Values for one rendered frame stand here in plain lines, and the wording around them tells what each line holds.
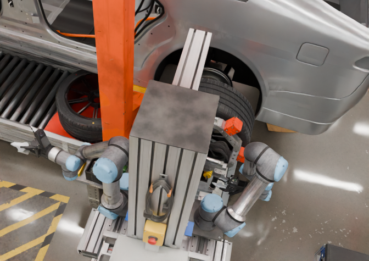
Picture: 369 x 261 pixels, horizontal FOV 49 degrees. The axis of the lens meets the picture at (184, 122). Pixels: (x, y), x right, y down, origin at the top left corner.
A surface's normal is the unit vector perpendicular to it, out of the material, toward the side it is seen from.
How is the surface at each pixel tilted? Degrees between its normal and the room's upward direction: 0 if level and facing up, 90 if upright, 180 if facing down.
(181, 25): 90
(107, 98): 90
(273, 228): 0
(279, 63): 90
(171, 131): 0
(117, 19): 90
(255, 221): 0
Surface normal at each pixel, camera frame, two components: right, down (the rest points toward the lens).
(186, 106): 0.11, -0.61
